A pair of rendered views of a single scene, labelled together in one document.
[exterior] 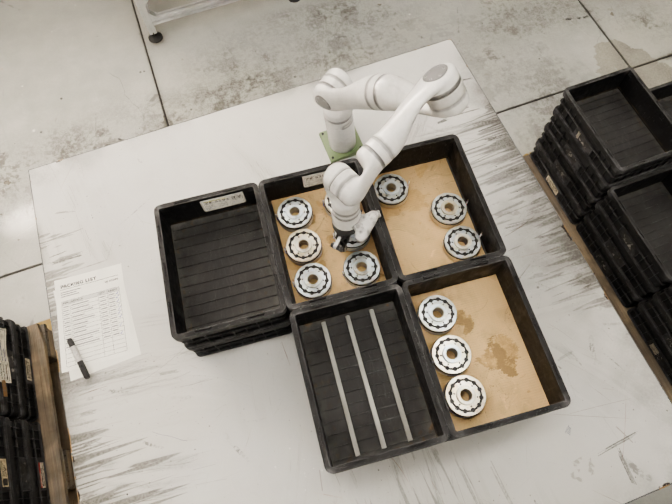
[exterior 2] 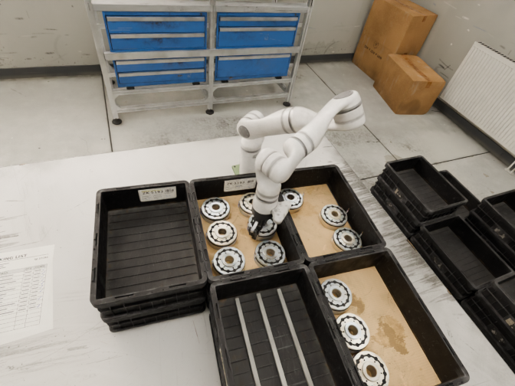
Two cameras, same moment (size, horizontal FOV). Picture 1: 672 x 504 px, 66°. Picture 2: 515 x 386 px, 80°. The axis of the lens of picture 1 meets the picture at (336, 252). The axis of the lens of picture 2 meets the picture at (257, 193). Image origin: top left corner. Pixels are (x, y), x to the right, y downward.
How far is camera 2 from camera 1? 49 cm
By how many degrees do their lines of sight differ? 21
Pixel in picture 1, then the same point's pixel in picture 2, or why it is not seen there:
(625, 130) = (423, 191)
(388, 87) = (300, 112)
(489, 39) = not seen: hidden behind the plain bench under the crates
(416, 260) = (312, 252)
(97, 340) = (10, 313)
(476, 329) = (367, 310)
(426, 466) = not seen: outside the picture
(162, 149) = (111, 165)
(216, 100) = not seen: hidden behind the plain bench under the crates
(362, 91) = (279, 117)
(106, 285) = (34, 262)
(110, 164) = (65, 171)
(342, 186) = (274, 163)
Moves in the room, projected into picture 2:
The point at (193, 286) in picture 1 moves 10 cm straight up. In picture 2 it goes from (119, 261) to (113, 244)
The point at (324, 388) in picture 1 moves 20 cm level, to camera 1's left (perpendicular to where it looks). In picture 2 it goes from (236, 363) to (159, 369)
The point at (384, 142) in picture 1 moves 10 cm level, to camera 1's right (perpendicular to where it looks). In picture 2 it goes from (308, 135) to (342, 136)
